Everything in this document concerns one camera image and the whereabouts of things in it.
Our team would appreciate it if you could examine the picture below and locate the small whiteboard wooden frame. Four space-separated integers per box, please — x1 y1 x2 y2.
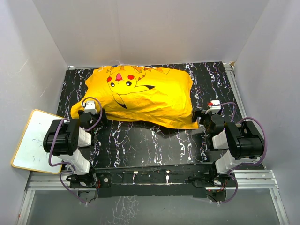
11 109 62 174

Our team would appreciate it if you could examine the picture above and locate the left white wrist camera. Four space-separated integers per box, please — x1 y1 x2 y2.
82 101 98 115

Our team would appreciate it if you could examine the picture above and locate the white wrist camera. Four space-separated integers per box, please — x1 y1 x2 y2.
82 101 98 115
205 100 221 114

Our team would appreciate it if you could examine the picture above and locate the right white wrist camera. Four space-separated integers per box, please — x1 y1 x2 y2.
205 100 221 114

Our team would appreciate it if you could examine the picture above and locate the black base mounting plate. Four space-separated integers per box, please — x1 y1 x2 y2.
66 164 236 201

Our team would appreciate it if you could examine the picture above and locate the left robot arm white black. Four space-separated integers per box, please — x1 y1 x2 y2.
43 110 107 188

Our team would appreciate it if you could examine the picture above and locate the aluminium extrusion frame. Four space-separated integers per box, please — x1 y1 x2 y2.
17 63 289 225

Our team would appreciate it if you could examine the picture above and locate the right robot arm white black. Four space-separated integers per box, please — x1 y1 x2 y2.
188 110 266 190

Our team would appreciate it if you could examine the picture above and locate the yellow Pikachu pillowcase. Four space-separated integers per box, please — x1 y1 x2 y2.
83 65 198 129

